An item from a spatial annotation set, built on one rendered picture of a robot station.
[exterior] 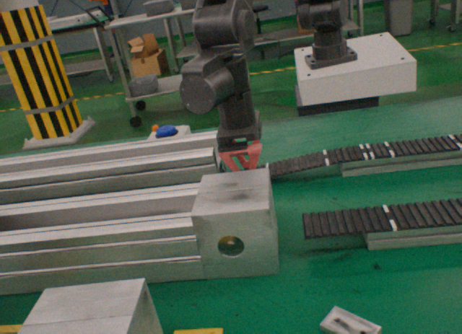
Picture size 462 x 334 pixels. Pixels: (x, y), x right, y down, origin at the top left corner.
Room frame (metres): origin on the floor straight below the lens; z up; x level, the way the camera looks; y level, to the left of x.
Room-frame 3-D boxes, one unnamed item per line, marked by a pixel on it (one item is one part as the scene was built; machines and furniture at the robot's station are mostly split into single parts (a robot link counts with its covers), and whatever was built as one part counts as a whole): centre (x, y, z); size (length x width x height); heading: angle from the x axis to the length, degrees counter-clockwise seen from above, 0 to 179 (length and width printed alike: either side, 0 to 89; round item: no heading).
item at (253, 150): (0.62, -0.02, 0.84); 0.07 x 0.07 x 0.09; 80
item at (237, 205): (0.46, 0.00, 0.83); 0.12 x 0.09 x 0.10; 171
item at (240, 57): (0.63, -0.02, 0.97); 0.07 x 0.06 x 0.07; 147
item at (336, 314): (0.29, -0.08, 0.78); 0.05 x 0.03 x 0.01; 43
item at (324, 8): (1.03, -0.29, 0.97); 0.09 x 0.05 x 0.10; 147
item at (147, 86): (3.74, 0.38, 0.50); 1.03 x 0.55 x 1.01; 92
